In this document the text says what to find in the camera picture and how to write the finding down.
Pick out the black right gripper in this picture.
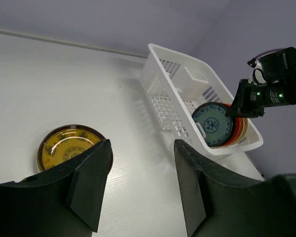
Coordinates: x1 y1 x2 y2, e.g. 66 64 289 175
225 79 264 118

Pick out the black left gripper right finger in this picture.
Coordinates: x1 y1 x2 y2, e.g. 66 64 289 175
174 139 296 237

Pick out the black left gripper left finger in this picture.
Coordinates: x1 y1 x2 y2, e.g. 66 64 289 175
0 139 113 237

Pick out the blue white patterned plate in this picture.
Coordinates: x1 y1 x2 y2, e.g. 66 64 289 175
192 102 235 147

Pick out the yellow brown patterned plate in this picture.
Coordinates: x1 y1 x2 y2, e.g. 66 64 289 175
37 124 105 172

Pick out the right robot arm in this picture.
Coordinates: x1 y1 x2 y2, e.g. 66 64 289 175
225 47 296 119

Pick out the white plastic dish rack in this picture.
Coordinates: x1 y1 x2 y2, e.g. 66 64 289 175
139 43 263 158

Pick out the orange plate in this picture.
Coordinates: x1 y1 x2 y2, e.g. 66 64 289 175
230 118 244 145

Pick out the beige plate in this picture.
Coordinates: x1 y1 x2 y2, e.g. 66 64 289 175
237 118 249 143

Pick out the red plate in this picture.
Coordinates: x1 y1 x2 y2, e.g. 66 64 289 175
222 103 243 147

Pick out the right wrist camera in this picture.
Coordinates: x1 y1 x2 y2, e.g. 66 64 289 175
247 58 266 85

